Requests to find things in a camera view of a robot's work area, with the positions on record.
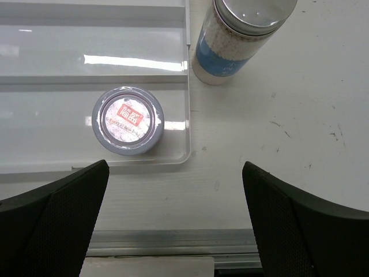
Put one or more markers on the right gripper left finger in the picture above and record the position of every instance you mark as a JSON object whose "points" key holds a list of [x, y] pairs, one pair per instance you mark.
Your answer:
{"points": [[46, 231]]}

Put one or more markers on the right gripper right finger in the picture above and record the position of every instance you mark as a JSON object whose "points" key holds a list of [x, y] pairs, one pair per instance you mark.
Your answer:
{"points": [[299, 234]]}

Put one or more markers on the orange spice jar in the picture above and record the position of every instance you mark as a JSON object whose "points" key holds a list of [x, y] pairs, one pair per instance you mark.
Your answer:
{"points": [[128, 121]]}

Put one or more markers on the front aluminium rail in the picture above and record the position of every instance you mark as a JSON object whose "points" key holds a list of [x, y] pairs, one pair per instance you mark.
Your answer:
{"points": [[230, 248]]}

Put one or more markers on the right blue label jar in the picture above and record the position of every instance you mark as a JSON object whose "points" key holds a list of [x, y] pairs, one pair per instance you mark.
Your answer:
{"points": [[232, 33]]}

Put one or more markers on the white divided tray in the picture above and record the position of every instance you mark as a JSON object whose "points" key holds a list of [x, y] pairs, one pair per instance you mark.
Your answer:
{"points": [[59, 57]]}

